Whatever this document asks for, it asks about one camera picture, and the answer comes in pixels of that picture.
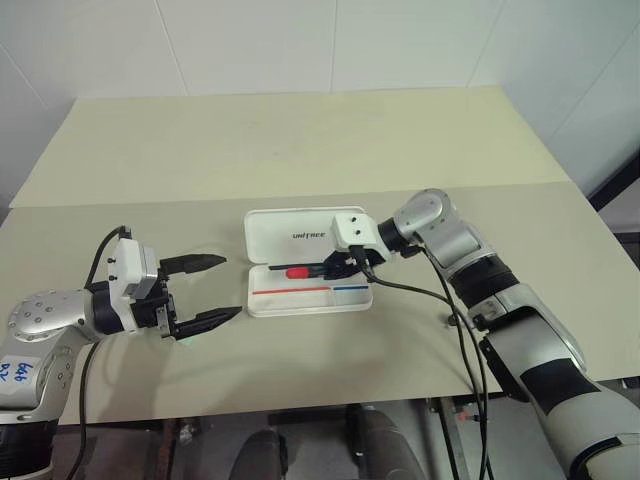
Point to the dark rounded shape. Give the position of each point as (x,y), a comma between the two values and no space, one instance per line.
(261,455)
(385,442)

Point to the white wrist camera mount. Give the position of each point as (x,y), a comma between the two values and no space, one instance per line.
(352,230)
(127,270)

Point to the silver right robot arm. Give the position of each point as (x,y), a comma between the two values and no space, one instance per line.
(530,320)

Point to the metal table leg frame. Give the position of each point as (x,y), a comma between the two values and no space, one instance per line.
(446,435)

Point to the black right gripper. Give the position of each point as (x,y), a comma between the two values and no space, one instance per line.
(346,262)

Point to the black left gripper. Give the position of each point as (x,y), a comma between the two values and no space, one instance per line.
(150,311)

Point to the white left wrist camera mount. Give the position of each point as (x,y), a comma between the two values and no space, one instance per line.
(127,270)

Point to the dark furniture frame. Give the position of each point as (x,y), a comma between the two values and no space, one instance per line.
(620,180)

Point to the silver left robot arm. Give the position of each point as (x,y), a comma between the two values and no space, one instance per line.
(46,316)

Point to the white hinged pencil case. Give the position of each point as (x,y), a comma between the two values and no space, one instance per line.
(280,305)

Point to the black marker with red cap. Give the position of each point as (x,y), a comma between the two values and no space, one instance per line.
(296,273)

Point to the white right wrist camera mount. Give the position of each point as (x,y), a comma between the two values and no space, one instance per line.
(352,230)

